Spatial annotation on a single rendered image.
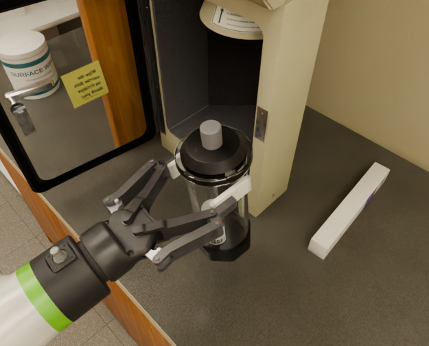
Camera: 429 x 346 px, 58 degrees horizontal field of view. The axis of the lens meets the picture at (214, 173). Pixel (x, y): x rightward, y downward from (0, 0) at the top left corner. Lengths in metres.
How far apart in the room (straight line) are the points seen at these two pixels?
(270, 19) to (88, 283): 0.41
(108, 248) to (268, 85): 0.34
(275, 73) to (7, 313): 0.46
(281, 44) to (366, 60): 0.49
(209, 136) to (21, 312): 0.29
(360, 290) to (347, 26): 0.60
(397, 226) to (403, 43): 0.40
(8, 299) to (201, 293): 0.38
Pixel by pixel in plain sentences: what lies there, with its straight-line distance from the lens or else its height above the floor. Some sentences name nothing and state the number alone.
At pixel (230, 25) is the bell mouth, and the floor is 1.33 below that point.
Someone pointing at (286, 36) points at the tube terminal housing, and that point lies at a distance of 0.58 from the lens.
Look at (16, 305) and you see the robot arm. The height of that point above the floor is 1.23.
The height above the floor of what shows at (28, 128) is 1.17.
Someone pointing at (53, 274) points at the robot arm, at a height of 1.23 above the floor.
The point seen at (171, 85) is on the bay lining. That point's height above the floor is 1.13.
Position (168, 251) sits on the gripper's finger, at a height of 1.22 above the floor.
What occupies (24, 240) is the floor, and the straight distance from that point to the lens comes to 2.14.
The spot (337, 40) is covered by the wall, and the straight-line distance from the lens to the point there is 1.06.
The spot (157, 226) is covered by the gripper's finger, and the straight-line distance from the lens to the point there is 0.50.
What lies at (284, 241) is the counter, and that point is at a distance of 0.83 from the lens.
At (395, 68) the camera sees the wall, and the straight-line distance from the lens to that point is 1.01.
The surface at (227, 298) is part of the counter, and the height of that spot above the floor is 0.94.
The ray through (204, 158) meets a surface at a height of 1.27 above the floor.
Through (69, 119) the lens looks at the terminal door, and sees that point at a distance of 0.82.
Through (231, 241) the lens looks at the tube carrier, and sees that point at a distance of 0.64.
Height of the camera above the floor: 1.63
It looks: 48 degrees down
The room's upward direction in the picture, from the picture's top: straight up
